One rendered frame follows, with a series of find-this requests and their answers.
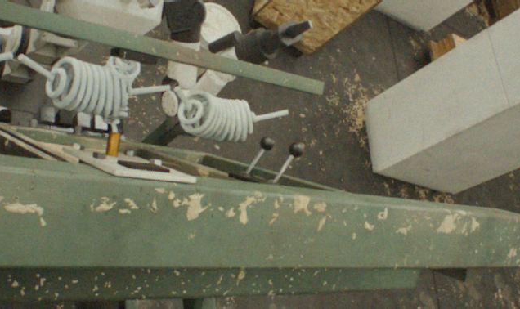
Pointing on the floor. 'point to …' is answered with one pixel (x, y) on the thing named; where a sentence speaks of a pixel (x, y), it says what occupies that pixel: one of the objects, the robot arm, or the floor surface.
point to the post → (159, 136)
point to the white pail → (216, 27)
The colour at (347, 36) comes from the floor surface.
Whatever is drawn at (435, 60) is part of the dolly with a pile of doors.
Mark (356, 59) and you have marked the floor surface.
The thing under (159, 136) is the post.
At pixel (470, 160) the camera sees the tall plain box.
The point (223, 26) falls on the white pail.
